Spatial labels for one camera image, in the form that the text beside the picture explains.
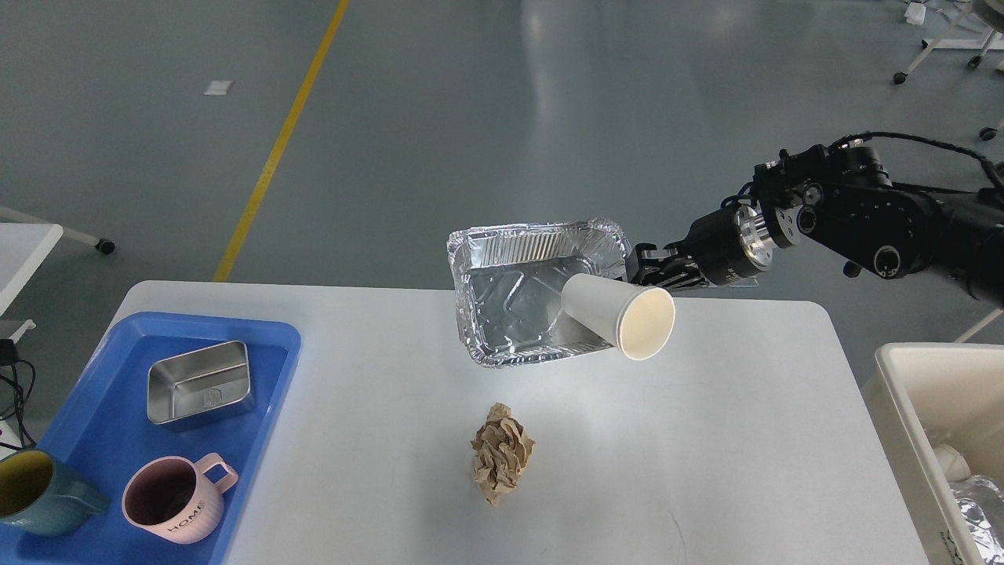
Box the white paper cup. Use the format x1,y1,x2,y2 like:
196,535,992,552
562,273,677,361

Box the brown paper ball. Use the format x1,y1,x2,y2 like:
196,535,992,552
471,402,537,508

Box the square stainless steel tray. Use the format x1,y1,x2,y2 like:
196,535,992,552
146,341,256,432

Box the blue plastic tray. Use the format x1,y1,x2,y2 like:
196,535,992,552
2,312,302,564

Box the grey office chair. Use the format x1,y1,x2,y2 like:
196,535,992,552
1,206,116,255

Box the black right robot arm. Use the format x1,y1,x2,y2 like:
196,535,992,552
624,132,1003,308

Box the pink mug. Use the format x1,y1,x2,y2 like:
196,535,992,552
121,453,239,545

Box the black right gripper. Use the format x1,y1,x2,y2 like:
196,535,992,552
628,204,776,292

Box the crumpled foil in bin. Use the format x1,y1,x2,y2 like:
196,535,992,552
949,475,1003,564

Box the white side table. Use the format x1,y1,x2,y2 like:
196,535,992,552
1,222,64,314

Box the white chair legs with castors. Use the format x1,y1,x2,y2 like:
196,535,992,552
893,0,1004,175

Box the teal and yellow mug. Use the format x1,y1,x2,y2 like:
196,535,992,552
1,448,110,538

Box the beige plastic bin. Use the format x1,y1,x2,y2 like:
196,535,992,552
861,343,1003,564

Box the white paper scrap on floor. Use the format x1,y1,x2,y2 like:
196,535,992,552
203,80,235,97

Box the white object in bin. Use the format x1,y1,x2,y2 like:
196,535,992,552
933,443,973,483

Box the black cables at left edge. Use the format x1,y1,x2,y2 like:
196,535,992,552
0,337,37,452

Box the aluminium foil tray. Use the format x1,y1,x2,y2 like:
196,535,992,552
447,218,628,368

